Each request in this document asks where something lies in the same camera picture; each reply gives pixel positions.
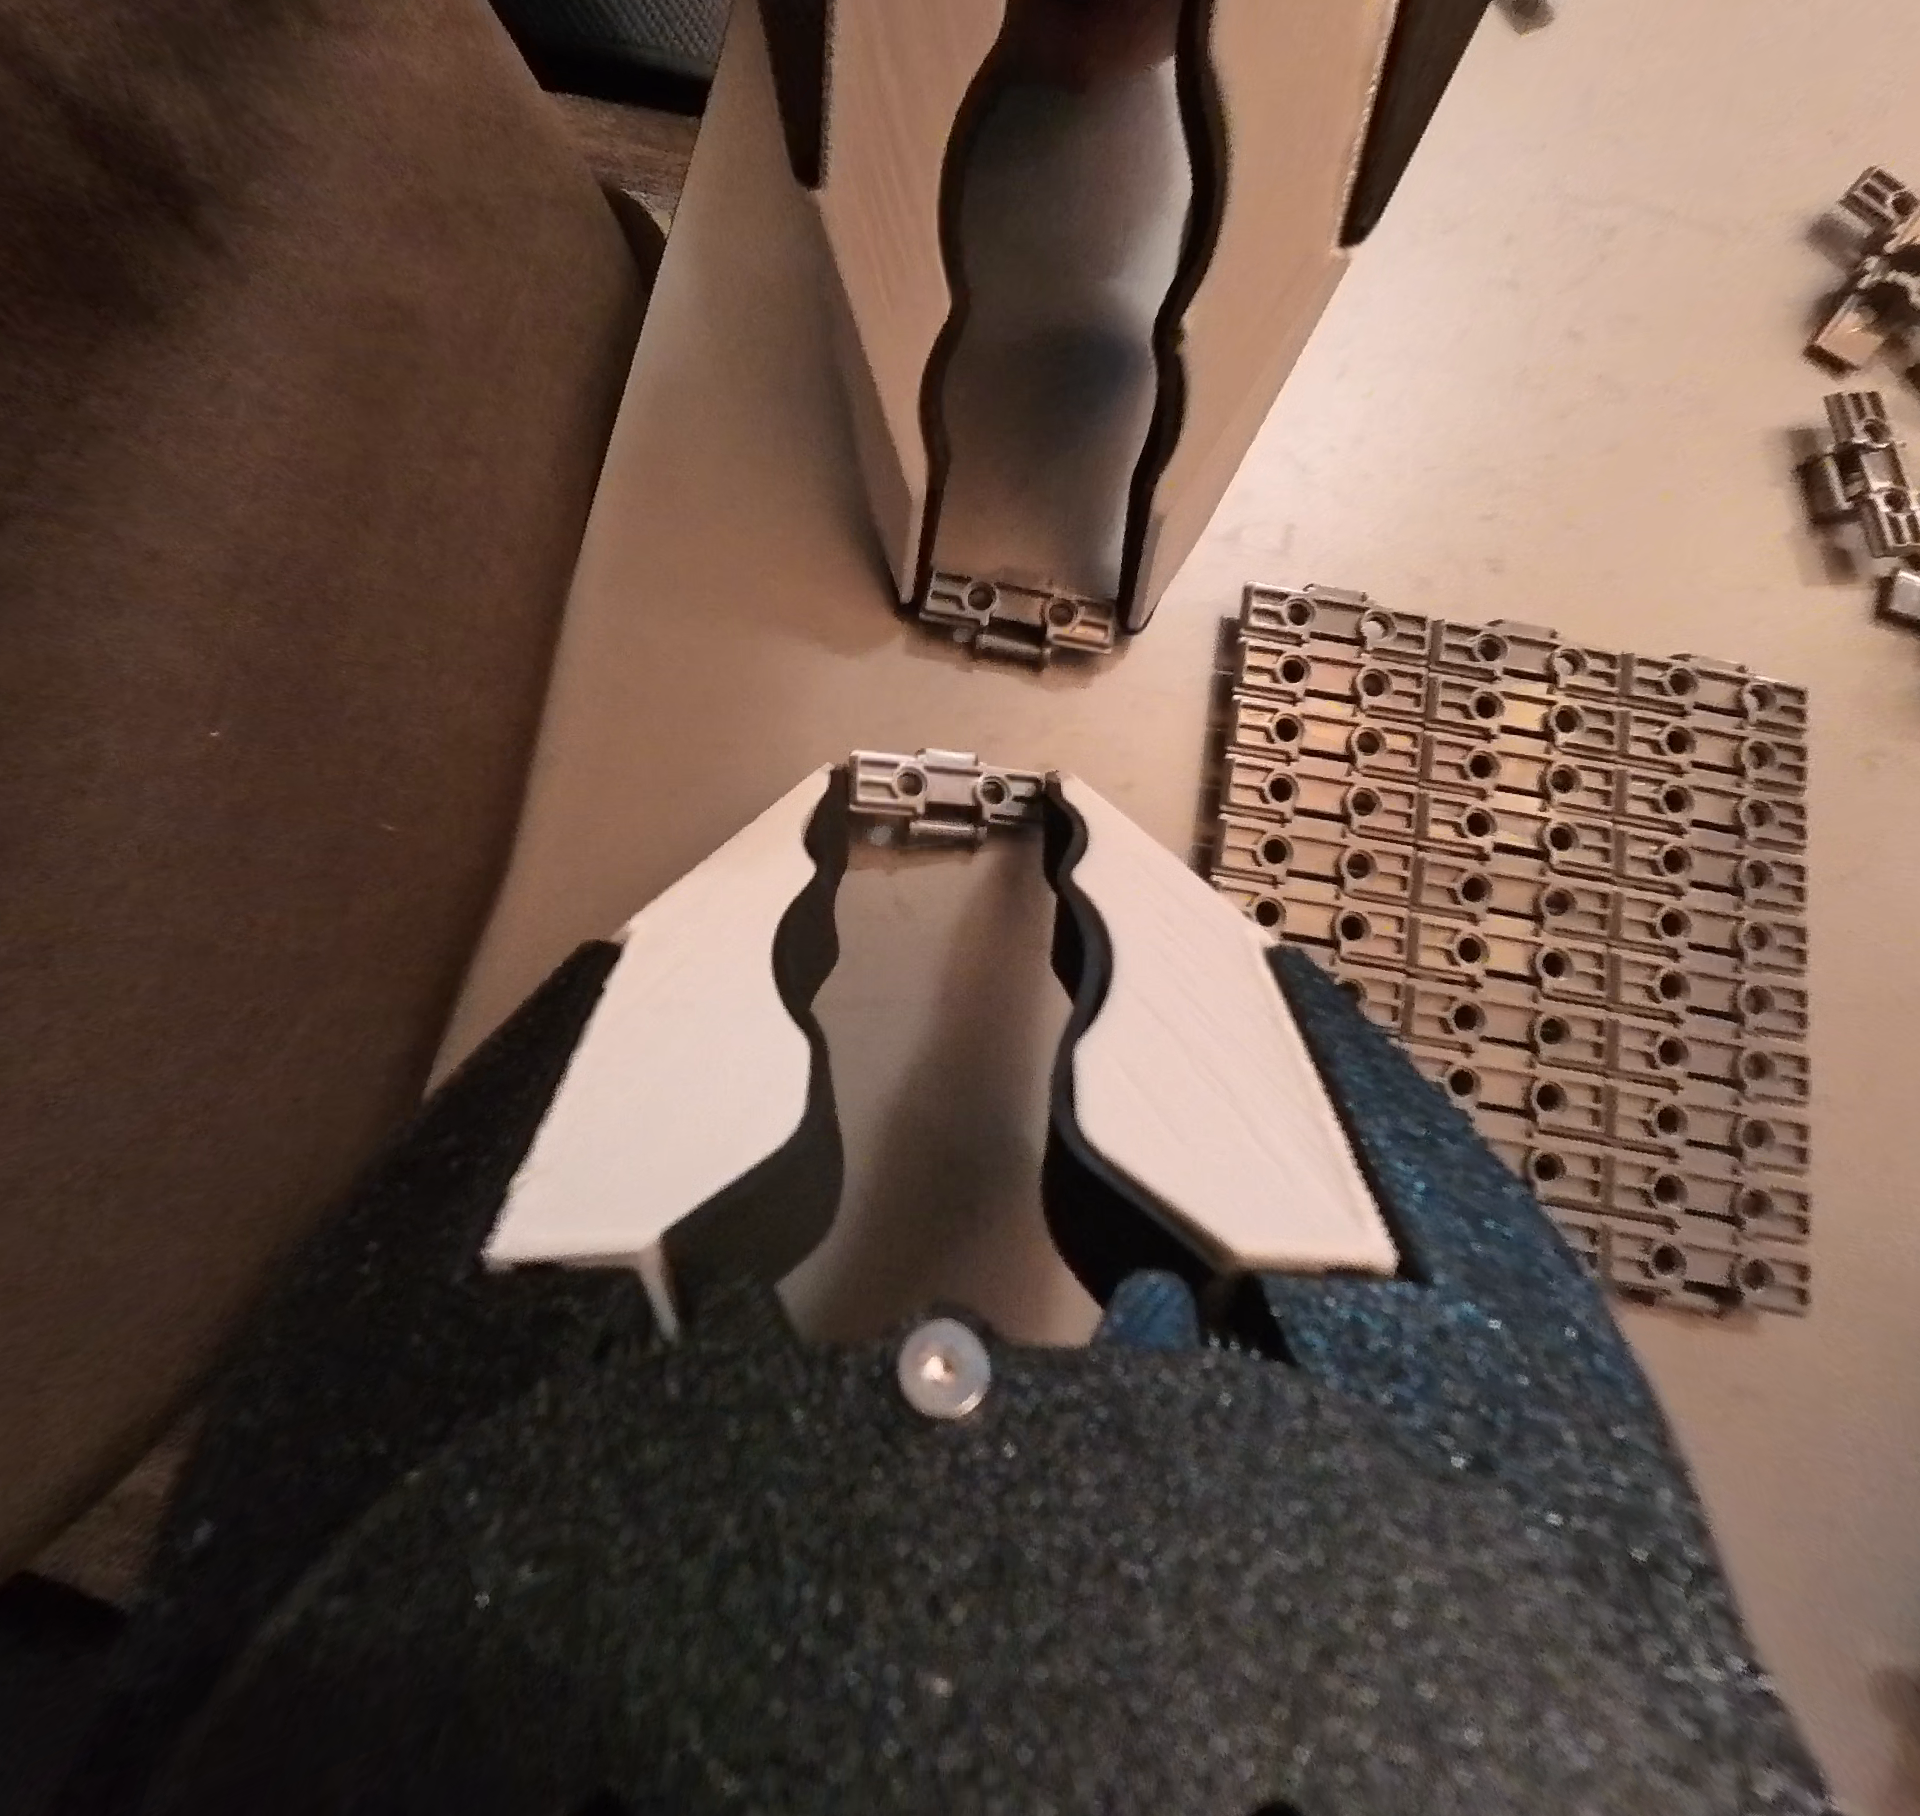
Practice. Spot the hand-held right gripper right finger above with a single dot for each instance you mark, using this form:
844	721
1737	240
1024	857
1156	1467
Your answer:
1230	1098

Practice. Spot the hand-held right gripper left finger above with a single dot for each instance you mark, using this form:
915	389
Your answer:
677	1065

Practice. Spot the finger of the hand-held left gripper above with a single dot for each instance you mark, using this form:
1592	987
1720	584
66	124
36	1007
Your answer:
885	197
1274	197

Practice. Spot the pile of track links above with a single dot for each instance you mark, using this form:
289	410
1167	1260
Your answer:
1875	303

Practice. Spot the mat of joined track links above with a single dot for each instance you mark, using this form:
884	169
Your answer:
1500	947

